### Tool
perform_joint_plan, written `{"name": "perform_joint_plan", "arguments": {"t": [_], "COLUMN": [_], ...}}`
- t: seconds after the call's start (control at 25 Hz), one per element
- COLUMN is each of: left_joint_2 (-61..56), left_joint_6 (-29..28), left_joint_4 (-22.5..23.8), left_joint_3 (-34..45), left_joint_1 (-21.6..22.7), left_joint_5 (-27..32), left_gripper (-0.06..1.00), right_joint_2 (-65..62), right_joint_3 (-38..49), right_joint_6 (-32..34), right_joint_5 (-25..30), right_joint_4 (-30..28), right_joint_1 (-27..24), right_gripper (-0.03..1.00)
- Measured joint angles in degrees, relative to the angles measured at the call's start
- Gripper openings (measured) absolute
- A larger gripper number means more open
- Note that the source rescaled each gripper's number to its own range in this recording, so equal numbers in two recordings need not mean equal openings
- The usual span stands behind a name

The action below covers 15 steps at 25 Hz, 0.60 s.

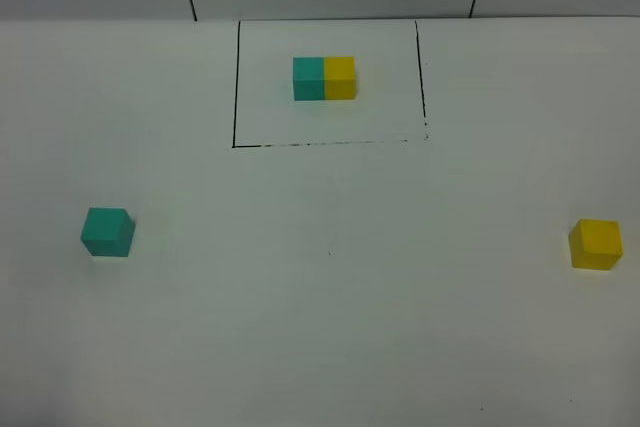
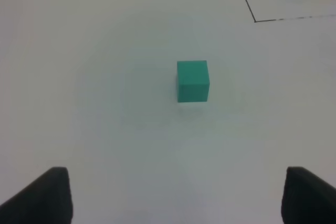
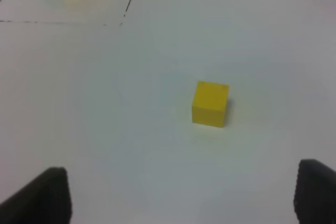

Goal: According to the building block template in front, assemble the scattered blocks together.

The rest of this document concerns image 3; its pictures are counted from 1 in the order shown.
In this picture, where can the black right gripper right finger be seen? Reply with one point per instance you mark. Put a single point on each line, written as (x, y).
(314, 198)

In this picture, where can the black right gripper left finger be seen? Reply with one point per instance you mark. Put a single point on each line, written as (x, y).
(46, 199)

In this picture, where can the yellow cube block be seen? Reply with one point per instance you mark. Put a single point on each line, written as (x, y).
(209, 103)

